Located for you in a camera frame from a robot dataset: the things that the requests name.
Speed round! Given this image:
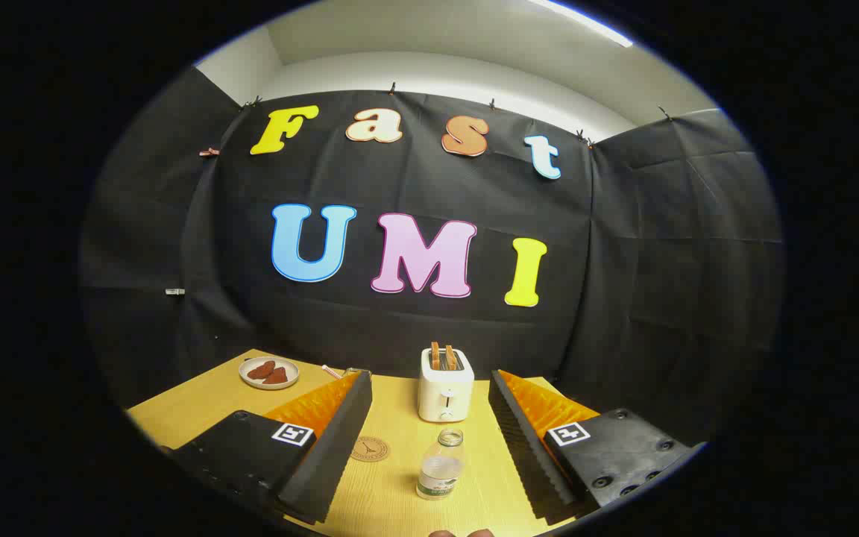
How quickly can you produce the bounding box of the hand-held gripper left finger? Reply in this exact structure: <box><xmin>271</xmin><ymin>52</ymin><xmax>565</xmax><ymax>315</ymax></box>
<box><xmin>169</xmin><ymin>369</ymin><xmax>373</xmax><ymax>525</ymax></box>

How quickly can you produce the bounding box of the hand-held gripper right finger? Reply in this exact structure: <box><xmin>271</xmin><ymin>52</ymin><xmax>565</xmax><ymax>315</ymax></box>
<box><xmin>489</xmin><ymin>369</ymin><xmax>699</xmax><ymax>524</ymax></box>

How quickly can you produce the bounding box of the round cork coaster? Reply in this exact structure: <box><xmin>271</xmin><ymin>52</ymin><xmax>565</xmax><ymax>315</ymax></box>
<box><xmin>350</xmin><ymin>436</ymin><xmax>391</xmax><ymax>463</ymax></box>

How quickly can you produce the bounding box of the clear plastic juice bottle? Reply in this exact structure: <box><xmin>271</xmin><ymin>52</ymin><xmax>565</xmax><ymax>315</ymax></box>
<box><xmin>416</xmin><ymin>427</ymin><xmax>465</xmax><ymax>500</ymax></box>

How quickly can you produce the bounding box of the wooden table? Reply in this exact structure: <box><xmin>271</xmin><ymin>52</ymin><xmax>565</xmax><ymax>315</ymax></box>
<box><xmin>125</xmin><ymin>348</ymin><xmax>602</xmax><ymax>537</ymax></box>

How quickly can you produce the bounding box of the white toaster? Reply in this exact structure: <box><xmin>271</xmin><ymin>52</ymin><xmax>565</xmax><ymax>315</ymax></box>
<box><xmin>418</xmin><ymin>347</ymin><xmax>475</xmax><ymax>424</ymax></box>

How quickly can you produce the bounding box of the small white plate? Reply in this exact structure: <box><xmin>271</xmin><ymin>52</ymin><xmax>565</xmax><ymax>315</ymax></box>
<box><xmin>239</xmin><ymin>357</ymin><xmax>301</xmax><ymax>391</ymax></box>

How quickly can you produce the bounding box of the black backdrop cloth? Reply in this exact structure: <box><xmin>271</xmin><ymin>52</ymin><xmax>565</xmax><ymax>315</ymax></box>
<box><xmin>79</xmin><ymin>66</ymin><xmax>784</xmax><ymax>441</ymax></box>

